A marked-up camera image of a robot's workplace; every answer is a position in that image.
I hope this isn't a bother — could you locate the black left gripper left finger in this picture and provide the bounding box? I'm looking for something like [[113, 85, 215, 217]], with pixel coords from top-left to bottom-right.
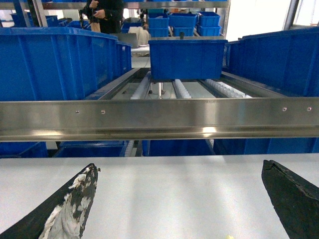
[[0, 163, 100, 239]]

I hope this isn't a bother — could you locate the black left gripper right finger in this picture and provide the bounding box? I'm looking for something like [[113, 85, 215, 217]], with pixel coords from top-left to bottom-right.
[[261, 160, 319, 239]]

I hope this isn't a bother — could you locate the blue bin lower shelf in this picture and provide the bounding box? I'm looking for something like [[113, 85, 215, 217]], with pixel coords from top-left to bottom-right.
[[53, 140, 128, 158]]

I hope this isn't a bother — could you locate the blue bin centre of shelf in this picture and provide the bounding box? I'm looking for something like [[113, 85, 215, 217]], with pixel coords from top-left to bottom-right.
[[149, 39, 228, 80]]

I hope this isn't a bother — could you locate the white roller track right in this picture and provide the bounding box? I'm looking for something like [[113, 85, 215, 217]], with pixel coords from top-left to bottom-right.
[[205, 79, 251, 98]]

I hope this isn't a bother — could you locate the white roller track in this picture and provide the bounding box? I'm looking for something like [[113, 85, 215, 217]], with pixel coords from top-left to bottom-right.
[[205, 79, 251, 98], [172, 79, 192, 99], [130, 71, 151, 100]]

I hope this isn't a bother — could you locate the large blue bin right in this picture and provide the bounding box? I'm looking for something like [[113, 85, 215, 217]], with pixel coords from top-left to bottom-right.
[[223, 27, 319, 97]]

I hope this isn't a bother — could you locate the large blue bin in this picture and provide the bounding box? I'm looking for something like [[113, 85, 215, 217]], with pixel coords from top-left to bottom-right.
[[0, 27, 132, 101], [223, 27, 319, 97]]

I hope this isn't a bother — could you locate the large blue bin left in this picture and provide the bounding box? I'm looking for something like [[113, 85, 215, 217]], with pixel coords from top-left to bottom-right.
[[0, 27, 132, 101]]

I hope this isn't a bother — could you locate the white roller track middle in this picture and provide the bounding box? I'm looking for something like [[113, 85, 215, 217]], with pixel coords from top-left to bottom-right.
[[172, 79, 192, 99]]

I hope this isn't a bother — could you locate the person in black clothes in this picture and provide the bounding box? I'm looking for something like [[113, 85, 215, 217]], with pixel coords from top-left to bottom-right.
[[83, 0, 124, 34]]

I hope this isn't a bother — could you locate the stainless steel shelf front rail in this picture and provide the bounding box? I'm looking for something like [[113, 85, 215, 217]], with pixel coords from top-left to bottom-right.
[[0, 98, 319, 142]]

